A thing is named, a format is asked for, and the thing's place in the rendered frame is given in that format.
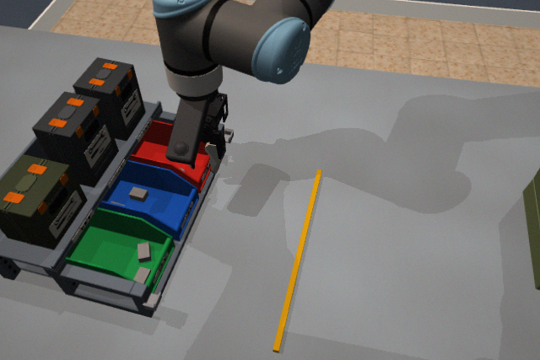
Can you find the grey metal bin rack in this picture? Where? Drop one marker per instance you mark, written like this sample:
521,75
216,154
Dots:
81,282

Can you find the yellow bar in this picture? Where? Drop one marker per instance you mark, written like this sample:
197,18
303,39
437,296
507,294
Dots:
292,281

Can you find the red bin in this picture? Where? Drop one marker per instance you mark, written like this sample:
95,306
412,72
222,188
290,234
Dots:
152,150

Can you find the blue open bin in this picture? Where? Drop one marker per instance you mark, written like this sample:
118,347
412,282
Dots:
168,201

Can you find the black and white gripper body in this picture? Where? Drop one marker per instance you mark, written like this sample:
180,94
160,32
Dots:
215,112

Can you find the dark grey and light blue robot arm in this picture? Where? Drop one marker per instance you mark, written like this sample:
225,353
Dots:
260,40

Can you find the green open bin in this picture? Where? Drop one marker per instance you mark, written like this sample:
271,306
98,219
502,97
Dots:
111,239

